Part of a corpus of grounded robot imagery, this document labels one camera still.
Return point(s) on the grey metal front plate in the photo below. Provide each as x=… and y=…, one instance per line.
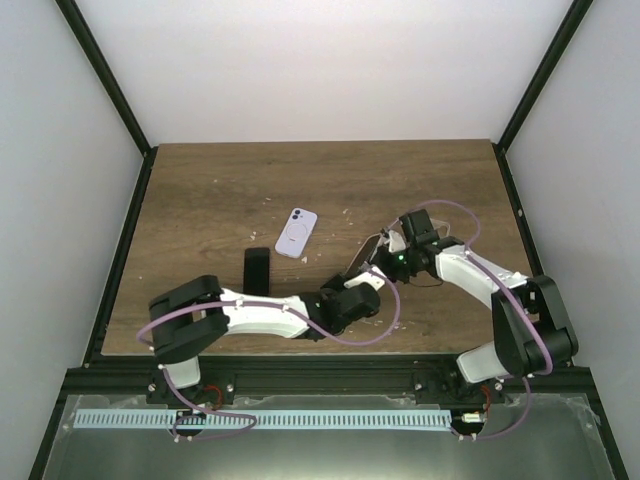
x=529, y=437

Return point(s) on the black left frame post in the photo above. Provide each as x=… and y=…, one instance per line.
x=81, y=30

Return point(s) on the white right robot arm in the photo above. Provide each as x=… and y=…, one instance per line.
x=532, y=331

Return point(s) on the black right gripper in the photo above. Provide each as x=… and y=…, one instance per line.
x=383, y=264

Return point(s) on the pink phone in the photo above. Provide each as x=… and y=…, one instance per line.
x=256, y=271

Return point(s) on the lilac phone case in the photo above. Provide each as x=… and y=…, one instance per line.
x=296, y=233

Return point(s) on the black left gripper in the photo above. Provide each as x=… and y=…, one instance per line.
x=329, y=285

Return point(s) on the teal phone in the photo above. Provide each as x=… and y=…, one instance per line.
x=362, y=256

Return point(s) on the black left table edge rail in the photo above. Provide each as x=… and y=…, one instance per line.
x=122, y=250

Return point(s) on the black right frame post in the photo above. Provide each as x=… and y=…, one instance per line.
x=561, y=40

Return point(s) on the light blue slotted cable duct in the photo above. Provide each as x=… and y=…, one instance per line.
x=428, y=420

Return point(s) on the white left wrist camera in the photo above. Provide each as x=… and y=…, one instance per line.
x=372, y=277

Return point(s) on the black frame post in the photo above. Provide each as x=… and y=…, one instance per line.
x=81, y=30
x=561, y=40

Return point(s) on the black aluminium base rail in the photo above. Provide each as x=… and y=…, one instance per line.
x=428, y=378

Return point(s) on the black table edge rail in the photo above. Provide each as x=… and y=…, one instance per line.
x=122, y=250
x=566, y=380

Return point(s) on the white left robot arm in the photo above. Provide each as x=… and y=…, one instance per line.
x=191, y=317

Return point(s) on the black right table edge rail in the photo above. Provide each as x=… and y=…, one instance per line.
x=566, y=380

